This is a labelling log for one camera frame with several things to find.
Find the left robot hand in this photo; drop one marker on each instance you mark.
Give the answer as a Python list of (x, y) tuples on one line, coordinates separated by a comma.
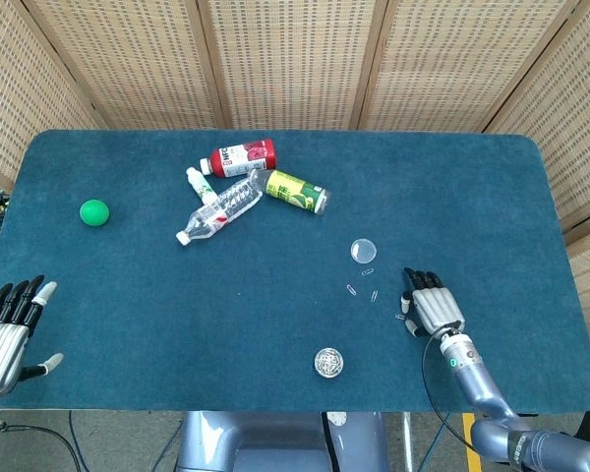
[(0, 351)]

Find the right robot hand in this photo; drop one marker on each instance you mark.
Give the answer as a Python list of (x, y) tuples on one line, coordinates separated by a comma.
[(437, 310)]

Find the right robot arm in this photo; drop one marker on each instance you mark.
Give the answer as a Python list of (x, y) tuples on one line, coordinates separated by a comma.
[(472, 378)]

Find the round container of paperclips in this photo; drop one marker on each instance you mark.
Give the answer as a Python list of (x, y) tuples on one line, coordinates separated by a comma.
[(329, 363)]

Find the clear round lid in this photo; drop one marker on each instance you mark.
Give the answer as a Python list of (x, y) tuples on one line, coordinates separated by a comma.
[(364, 251)]

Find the yellow floor tape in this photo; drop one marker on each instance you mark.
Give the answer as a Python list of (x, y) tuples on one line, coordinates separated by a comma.
[(468, 423)]

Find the metal table leg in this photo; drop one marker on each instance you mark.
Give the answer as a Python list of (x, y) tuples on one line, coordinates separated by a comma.
[(407, 442)]

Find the white round torso fitting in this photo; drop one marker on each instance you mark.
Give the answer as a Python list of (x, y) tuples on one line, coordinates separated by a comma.
[(336, 419)]

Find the blue felt table mat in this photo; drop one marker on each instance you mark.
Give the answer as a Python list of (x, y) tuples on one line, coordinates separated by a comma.
[(275, 295)]

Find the green ball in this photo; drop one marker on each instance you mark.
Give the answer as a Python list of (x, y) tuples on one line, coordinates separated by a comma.
[(94, 212)]

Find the green yellow label bottle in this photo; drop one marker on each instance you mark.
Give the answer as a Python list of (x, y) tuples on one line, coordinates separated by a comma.
[(295, 192)]

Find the woven wooden screen panel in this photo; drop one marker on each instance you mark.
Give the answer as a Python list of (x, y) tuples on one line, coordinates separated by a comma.
[(10, 98), (570, 123), (447, 64), (295, 64), (128, 64)]

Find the blue grey robot torso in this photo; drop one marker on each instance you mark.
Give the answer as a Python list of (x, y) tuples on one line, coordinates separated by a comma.
[(216, 442)]

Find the clear plastic water bottle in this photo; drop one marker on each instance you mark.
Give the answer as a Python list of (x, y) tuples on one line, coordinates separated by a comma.
[(226, 204)]

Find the red juice bottle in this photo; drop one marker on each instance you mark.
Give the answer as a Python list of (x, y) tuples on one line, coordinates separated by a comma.
[(246, 156)]

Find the small white bottle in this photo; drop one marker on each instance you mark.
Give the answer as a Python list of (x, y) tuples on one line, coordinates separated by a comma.
[(199, 183)]

